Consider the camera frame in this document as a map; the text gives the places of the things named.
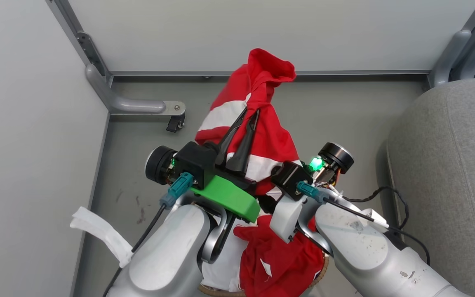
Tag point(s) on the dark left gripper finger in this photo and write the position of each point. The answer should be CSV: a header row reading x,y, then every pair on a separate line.
x,y
241,152
226,144

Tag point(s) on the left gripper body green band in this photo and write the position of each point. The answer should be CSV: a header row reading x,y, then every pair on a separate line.
x,y
229,198

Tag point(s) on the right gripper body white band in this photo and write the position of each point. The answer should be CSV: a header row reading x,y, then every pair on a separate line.
x,y
336,159

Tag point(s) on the red and white striped garment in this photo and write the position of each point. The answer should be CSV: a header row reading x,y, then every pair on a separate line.
x,y
274,136

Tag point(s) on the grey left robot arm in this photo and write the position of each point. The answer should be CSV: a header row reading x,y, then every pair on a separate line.
x,y
167,255

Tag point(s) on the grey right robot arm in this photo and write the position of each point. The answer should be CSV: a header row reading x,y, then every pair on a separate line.
x,y
365,255

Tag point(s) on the white basket with brown rim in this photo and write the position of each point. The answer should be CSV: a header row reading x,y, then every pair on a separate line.
x,y
322,272

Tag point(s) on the black caster wheel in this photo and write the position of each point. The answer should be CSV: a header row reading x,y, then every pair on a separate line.
x,y
175,123

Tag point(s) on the white cloth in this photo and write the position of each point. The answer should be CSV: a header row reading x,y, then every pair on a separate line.
x,y
221,268

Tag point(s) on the grey fabric sofa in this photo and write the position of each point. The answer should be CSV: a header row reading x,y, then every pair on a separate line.
x,y
452,181

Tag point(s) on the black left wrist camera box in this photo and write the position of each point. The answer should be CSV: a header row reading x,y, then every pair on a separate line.
x,y
194,163

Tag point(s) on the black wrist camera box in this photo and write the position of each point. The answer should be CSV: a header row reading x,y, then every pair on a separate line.
x,y
194,163
290,178

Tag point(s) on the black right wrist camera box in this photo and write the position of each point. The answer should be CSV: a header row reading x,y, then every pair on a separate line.
x,y
290,178

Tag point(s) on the grey partition foot bracket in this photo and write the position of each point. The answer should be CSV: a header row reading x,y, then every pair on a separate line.
x,y
130,105

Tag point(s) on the grey partition post with hinge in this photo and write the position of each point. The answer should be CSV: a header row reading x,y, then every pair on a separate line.
x,y
85,45

